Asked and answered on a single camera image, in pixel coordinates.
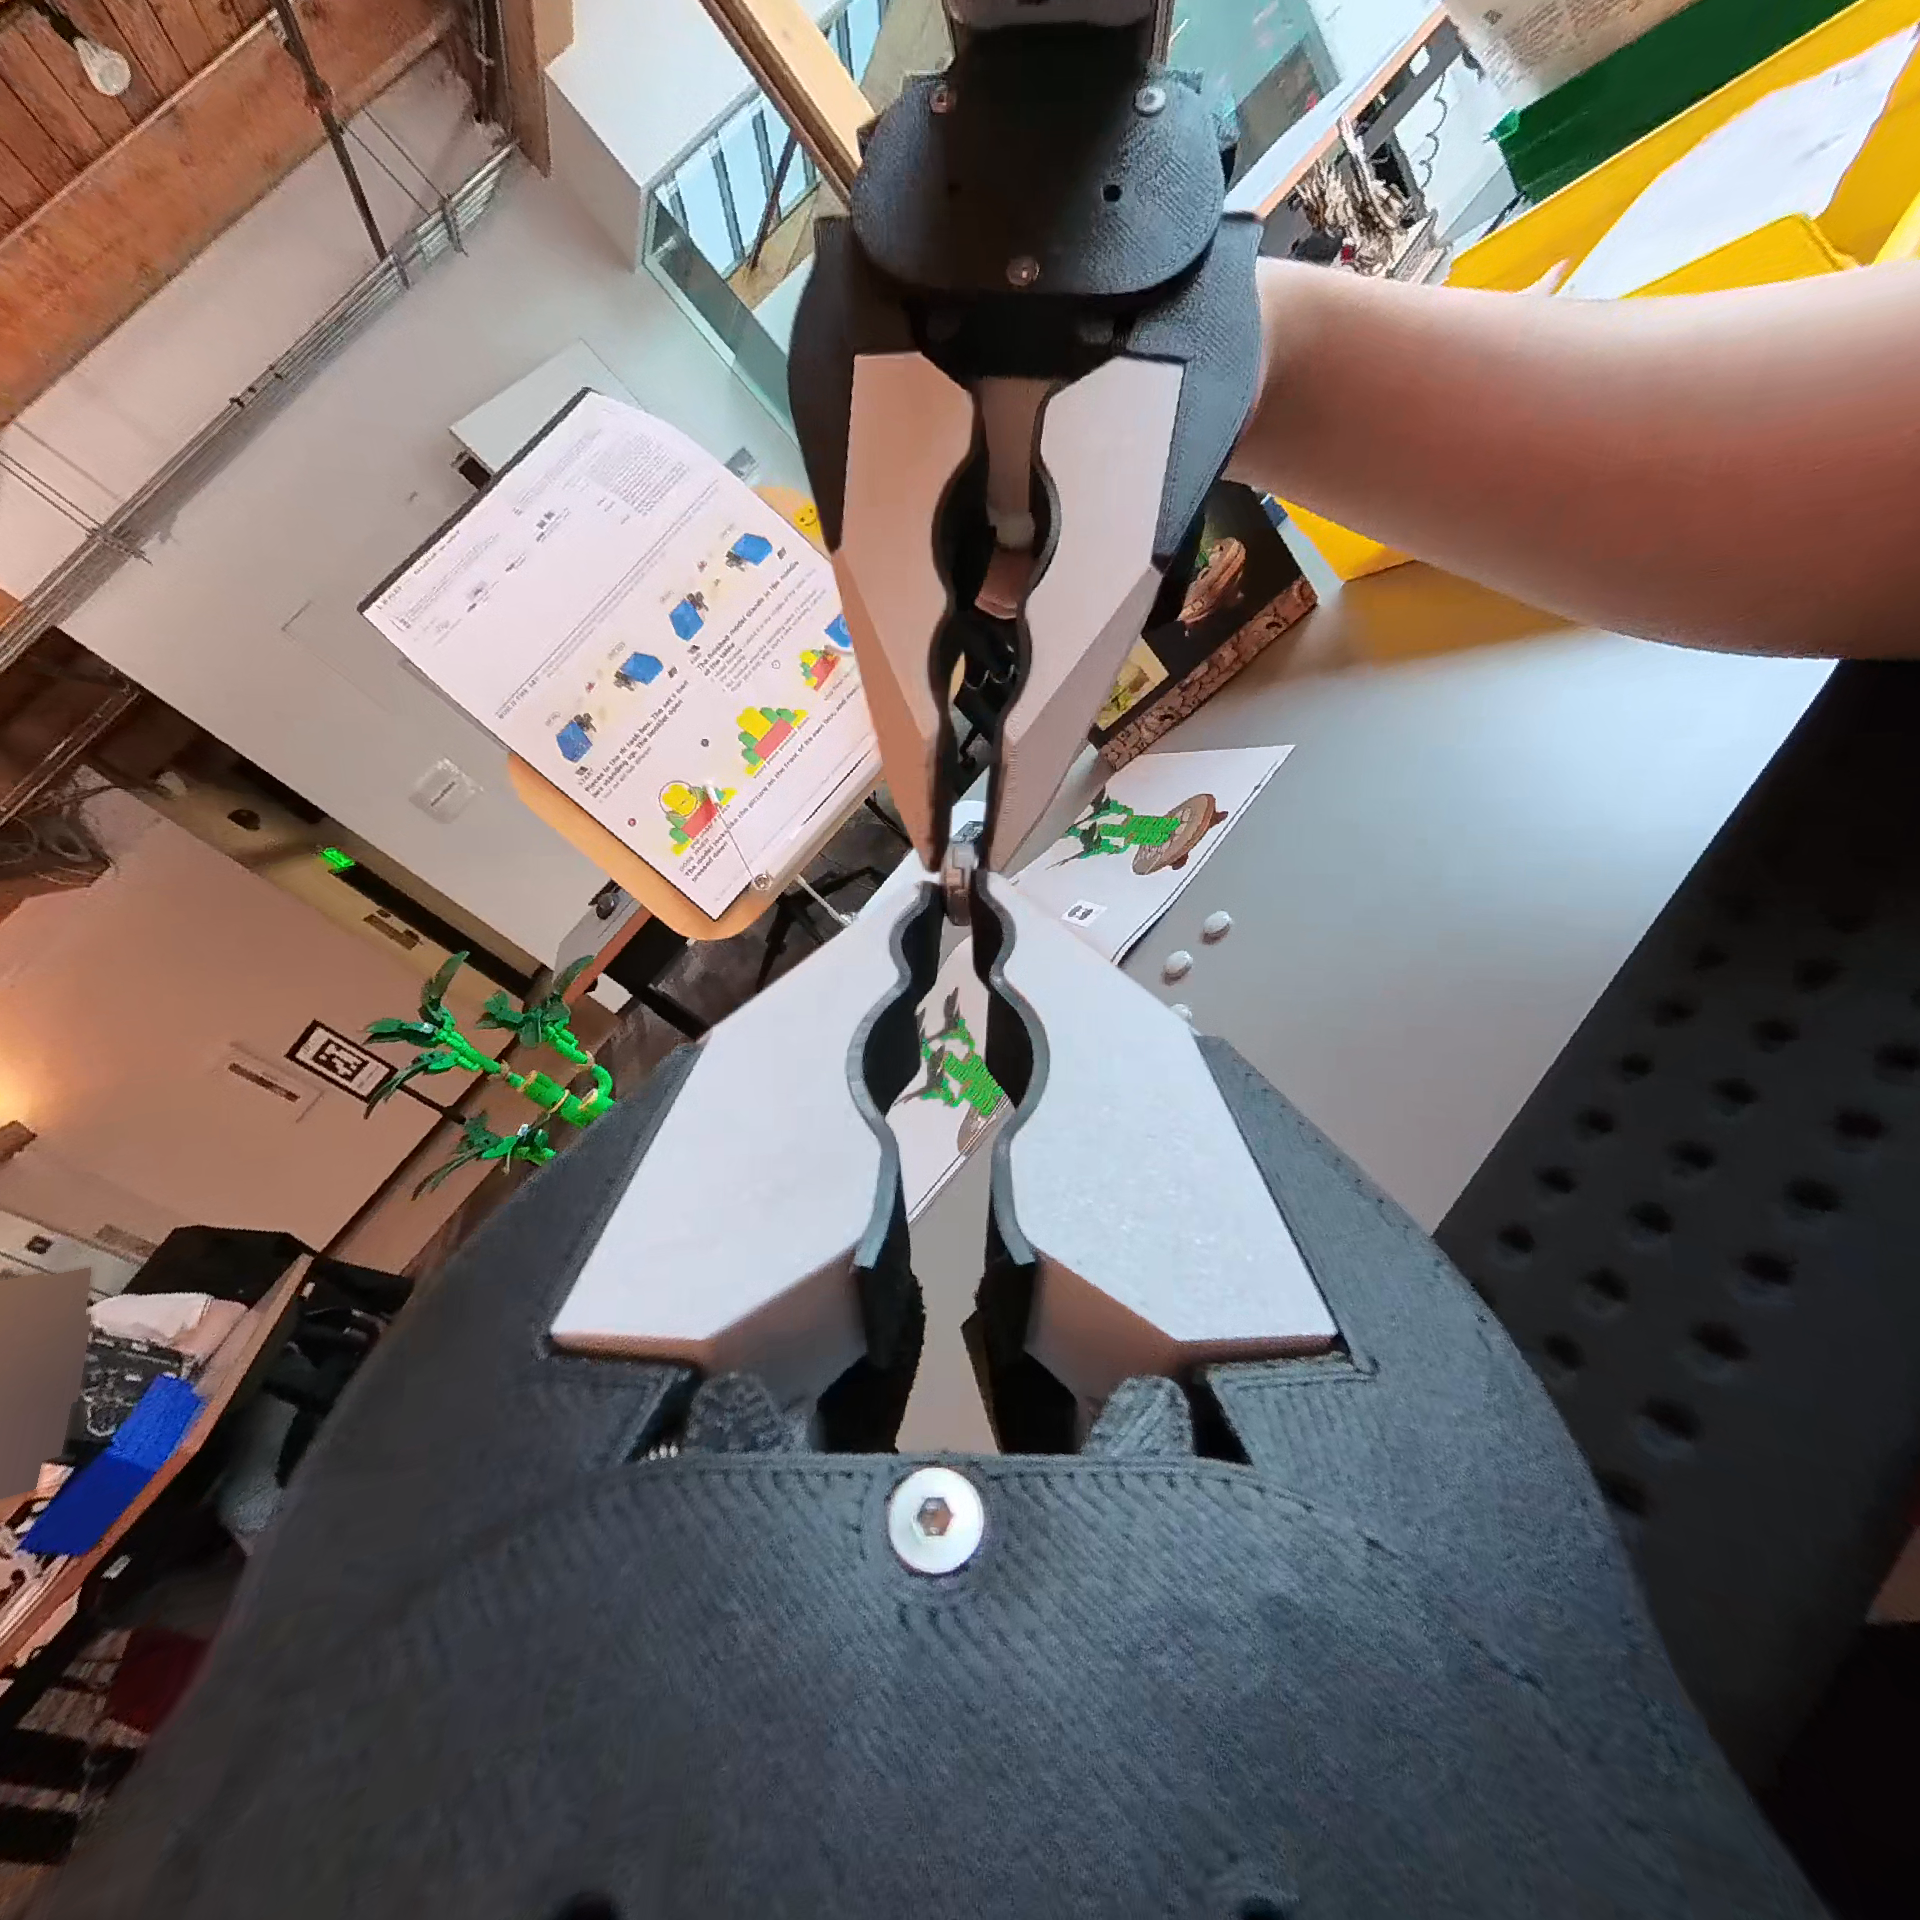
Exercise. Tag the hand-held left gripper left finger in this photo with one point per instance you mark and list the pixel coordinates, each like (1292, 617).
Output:
(721, 1185)

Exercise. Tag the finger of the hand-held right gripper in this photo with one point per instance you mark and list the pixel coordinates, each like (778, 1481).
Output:
(892, 525)
(1110, 525)

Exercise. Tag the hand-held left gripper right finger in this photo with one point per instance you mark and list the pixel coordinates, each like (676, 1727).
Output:
(1170, 1185)

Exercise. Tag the small grey lego piece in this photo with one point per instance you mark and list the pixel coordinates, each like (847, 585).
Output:
(962, 878)

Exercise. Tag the person's right forearm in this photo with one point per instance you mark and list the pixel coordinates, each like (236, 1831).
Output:
(1576, 452)

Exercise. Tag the black lego set box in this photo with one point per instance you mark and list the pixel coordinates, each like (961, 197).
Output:
(1231, 601)

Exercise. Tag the green lego bamboo model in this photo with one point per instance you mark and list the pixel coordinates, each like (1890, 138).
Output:
(510, 1066)

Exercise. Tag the open lego instruction booklet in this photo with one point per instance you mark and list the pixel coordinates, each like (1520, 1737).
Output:
(1184, 839)

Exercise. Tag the person's right hand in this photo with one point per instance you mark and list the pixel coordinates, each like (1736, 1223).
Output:
(1015, 581)

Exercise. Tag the task instruction sheet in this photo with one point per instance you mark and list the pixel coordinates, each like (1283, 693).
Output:
(628, 630)

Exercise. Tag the brown wooden model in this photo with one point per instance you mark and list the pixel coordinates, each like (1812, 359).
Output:
(1364, 195)

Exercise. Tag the black framed marker sign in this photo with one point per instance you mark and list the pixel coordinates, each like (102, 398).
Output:
(340, 1062)

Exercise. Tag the white printed panel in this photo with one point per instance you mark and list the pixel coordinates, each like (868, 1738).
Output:
(1546, 25)

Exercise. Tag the green plastic bin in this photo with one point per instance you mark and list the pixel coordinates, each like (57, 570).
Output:
(1650, 90)

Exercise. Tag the blue storage bin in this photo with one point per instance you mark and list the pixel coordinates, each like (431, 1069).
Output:
(120, 1463)

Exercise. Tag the yellow plastic bin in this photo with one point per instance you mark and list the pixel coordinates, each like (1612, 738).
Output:
(1724, 255)

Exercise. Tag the white plastic bag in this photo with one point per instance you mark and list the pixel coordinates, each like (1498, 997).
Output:
(1724, 150)

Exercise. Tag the bare light bulb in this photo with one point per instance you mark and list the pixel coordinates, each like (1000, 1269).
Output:
(102, 65)

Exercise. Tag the white wall box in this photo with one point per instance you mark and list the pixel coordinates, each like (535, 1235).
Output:
(446, 788)

